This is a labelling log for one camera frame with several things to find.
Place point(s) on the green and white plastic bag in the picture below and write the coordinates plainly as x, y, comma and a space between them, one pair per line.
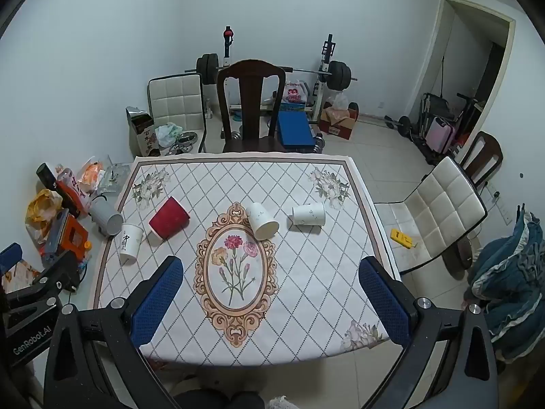
168, 134

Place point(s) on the white weight bench rack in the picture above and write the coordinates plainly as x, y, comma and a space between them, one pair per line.
324, 57

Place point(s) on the red packet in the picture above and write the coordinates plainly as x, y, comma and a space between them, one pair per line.
74, 191

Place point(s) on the small black barbell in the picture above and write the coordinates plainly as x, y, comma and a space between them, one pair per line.
402, 124

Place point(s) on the grey cylinder canister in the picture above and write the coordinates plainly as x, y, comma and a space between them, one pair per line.
105, 218

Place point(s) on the blue box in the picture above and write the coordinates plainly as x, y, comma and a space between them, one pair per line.
293, 130

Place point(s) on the speckled white paper cup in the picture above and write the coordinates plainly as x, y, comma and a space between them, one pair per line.
307, 214

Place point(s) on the cardboard box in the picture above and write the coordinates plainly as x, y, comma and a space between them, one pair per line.
338, 124

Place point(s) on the clear plastic package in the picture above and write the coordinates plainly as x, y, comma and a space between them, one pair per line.
113, 179

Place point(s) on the white padded chair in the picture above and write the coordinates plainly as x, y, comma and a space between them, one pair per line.
438, 204
176, 102

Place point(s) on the dark wooden chair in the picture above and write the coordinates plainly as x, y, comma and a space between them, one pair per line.
483, 157
251, 93

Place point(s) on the blue ruffled cloth heap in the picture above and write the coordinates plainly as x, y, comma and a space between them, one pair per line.
506, 272

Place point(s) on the printed paper packet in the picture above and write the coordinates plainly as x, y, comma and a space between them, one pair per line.
19, 273

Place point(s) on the white power strip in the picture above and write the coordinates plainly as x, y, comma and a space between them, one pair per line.
500, 202

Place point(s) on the red and white plastic bag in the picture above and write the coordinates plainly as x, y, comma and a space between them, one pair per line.
293, 93

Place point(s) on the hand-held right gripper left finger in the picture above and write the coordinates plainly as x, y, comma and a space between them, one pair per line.
156, 302

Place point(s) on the orange and white plastic bag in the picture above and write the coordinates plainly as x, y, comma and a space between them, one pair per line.
91, 174

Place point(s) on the orange box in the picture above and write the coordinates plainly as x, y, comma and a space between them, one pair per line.
70, 236

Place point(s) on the yellow tool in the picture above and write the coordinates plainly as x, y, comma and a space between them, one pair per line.
401, 238

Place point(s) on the yellow plastic bag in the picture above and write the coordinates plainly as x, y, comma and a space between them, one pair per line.
40, 213

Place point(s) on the plain white paper cup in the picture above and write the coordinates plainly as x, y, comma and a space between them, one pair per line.
260, 219

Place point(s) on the folding cart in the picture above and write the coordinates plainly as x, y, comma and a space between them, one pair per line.
434, 106

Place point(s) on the floral printed tablecloth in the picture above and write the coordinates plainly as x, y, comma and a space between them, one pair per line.
298, 264

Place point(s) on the black box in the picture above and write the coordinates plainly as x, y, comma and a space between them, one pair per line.
46, 174

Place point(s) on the brown printed carton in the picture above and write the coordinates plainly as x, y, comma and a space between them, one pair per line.
142, 134

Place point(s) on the black scooter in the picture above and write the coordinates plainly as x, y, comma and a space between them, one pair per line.
466, 110

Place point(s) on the red paper cup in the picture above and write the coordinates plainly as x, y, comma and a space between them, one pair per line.
169, 218

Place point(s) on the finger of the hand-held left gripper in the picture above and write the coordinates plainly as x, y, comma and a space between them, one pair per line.
10, 253
57, 270

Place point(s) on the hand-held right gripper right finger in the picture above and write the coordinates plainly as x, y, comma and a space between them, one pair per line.
384, 302

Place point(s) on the white cup with black print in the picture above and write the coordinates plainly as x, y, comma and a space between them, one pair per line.
130, 243

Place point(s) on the pink suitcase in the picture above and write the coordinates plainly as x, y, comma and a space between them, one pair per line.
439, 134

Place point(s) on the metal pot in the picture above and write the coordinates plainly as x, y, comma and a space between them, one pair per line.
185, 141

